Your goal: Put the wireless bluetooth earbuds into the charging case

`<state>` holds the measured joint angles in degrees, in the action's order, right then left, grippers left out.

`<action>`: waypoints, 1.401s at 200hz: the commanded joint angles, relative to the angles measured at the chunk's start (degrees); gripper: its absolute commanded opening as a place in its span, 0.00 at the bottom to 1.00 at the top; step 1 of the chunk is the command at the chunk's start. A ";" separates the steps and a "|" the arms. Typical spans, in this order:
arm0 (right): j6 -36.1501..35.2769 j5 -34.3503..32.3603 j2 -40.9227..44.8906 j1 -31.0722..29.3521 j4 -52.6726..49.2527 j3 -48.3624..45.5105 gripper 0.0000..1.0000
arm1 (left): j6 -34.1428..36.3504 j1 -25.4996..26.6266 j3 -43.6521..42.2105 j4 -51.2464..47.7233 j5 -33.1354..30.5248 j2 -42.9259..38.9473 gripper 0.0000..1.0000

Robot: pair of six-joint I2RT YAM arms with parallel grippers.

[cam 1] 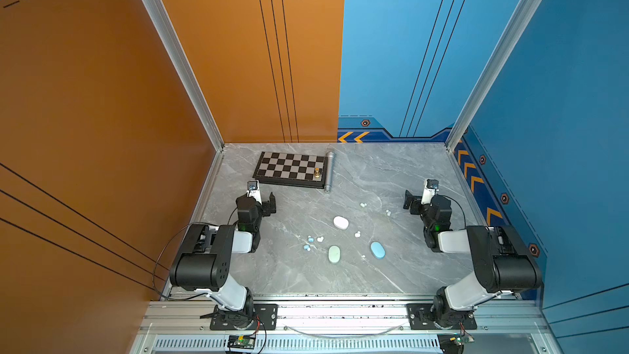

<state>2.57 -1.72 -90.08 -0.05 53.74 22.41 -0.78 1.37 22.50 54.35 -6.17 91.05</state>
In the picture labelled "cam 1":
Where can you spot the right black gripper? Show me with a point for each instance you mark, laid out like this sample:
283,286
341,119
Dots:
417,201

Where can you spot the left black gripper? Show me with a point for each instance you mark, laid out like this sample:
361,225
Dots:
265,210

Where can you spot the mint green earbud case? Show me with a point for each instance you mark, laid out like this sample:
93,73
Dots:
334,254

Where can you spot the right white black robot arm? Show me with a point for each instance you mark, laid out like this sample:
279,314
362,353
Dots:
501,264

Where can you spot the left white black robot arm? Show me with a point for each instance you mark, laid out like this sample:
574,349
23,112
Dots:
202,264

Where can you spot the blue earbud case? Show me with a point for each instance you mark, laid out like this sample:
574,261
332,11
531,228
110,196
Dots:
377,250

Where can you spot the white earbud case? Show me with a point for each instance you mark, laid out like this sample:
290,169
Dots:
341,222

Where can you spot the black white chessboard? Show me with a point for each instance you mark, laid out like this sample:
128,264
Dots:
289,169

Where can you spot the left green circuit board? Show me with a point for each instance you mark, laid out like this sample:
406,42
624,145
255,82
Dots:
243,343

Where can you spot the right circuit board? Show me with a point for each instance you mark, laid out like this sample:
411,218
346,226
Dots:
454,343

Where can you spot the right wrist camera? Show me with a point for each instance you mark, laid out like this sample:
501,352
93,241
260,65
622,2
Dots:
431,187

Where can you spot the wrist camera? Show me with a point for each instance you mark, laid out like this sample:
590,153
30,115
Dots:
431,187
253,190

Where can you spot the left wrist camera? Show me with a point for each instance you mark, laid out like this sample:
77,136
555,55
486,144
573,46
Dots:
253,190

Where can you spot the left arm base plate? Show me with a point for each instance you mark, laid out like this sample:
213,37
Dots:
264,313

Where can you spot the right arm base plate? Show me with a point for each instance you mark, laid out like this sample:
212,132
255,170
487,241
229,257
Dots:
424,316

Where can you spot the aluminium front rail frame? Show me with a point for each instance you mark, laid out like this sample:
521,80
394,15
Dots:
345,324

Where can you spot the right aluminium corner post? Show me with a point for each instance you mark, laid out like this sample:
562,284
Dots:
517,24

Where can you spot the aluminium corner post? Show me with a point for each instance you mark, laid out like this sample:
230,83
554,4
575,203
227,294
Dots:
517,24
171,42

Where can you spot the left aluminium corner post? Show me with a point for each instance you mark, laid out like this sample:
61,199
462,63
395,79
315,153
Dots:
171,42

